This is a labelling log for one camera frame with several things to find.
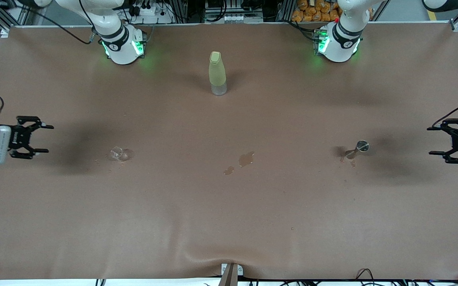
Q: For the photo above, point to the orange snack bag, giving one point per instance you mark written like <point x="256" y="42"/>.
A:
<point x="312" y="10"/>

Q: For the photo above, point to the white power strip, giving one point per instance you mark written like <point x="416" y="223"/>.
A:
<point x="151" y="11"/>

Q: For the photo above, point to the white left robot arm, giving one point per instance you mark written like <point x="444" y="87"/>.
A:
<point x="338" y="47"/>

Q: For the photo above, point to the large spilled liquid puddle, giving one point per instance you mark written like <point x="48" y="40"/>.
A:
<point x="247" y="159"/>

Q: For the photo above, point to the steel jigger measuring cup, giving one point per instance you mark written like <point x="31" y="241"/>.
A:
<point x="358" y="149"/>

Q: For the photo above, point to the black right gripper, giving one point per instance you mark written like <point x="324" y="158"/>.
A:
<point x="17" y="138"/>

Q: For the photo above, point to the white connector block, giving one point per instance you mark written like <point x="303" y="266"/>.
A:
<point x="233" y="18"/>

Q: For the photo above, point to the frosted green bottle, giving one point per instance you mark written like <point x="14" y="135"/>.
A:
<point x="217" y="73"/>

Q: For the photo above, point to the small spilled liquid puddle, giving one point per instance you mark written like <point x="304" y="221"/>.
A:
<point x="229" y="171"/>

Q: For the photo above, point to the table edge bracket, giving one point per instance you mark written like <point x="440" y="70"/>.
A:
<point x="231" y="274"/>

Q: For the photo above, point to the brown table mat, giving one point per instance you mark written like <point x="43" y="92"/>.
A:
<point x="229" y="222"/>

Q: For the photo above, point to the clear glass beaker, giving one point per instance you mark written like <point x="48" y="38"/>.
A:
<point x="117" y="153"/>

